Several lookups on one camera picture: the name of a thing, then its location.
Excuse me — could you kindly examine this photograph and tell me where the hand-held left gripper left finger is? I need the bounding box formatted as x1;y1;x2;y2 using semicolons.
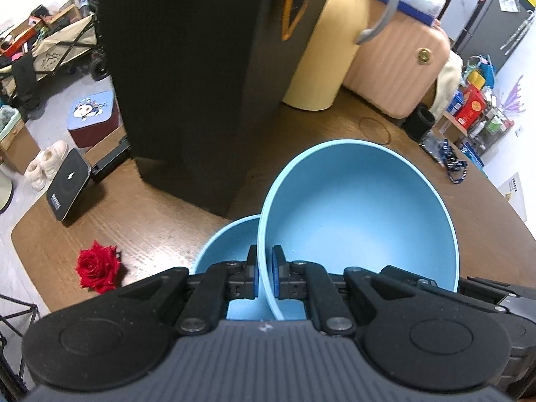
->
119;244;259;336

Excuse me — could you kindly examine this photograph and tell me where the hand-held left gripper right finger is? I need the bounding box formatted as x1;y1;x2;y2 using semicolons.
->
271;245;415;337

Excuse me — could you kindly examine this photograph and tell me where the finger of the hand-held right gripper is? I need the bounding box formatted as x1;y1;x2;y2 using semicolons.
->
378;265;503;315

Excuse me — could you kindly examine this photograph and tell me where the blue bowl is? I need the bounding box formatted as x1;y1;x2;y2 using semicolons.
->
257;139;460;321
190;214;273;322

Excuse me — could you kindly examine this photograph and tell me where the red rose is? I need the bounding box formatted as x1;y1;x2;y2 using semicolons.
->
75;240;123;294

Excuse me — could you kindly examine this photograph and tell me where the black cup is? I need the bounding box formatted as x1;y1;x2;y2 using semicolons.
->
404;105;436;141

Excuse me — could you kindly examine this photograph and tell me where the storage rack with bottles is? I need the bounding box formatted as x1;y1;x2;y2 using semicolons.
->
469;88;514;147

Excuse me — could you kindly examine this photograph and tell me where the red box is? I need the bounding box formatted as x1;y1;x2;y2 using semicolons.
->
454;84;486;130

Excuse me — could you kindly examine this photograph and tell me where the blue box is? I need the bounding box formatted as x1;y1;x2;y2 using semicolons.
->
446;90;465;114

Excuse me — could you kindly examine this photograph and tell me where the black folding stand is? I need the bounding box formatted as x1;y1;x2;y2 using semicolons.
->
90;136;130;183

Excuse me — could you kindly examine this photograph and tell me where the beige cloth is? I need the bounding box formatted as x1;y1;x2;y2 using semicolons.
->
431;52;463;119

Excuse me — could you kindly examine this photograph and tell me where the black power bank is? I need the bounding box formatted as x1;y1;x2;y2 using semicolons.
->
46;148;92;222

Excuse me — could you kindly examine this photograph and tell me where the pink suitcase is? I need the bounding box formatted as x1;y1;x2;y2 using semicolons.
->
341;19;452;119

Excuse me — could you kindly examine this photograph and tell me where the black box on table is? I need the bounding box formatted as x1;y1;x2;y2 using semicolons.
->
96;0;342;218

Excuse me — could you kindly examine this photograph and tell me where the pile of colourful bags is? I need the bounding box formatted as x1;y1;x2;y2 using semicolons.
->
463;54;497;88

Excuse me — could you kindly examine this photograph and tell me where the cartoon print stool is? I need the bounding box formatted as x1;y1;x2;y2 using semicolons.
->
67;91;122;149

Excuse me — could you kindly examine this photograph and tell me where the white shoe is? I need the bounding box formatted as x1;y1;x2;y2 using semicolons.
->
24;157;49;191
42;140;68;177

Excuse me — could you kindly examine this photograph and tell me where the black rolling case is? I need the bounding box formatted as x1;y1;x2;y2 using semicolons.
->
88;44;112;81

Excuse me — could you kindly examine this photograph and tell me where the grey refrigerator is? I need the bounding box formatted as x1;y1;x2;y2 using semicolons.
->
454;0;534;65

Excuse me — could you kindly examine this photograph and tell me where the white round base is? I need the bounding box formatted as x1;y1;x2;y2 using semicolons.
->
0;172;14;214

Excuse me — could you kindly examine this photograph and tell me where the white folded umbrella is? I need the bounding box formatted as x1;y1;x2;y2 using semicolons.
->
500;10;534;55

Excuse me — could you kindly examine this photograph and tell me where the cardboard box with green liner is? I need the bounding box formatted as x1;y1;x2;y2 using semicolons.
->
0;105;40;174

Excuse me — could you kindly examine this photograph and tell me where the beige folding wagon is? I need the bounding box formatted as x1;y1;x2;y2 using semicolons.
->
0;12;99;110

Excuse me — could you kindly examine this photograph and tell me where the blue and white lanyard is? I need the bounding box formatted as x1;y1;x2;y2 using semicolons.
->
421;132;470;185

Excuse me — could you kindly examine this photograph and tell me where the white wall sticker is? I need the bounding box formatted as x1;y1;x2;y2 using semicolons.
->
498;172;530;222

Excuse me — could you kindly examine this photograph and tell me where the cream kettle with grey handle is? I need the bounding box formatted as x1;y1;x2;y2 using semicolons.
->
282;0;398;112

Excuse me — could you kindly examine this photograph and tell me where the purple flower wall decal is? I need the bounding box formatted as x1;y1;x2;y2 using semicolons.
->
505;75;526;115

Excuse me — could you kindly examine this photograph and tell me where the black wire rack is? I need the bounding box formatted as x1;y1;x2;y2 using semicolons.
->
0;293;38;390

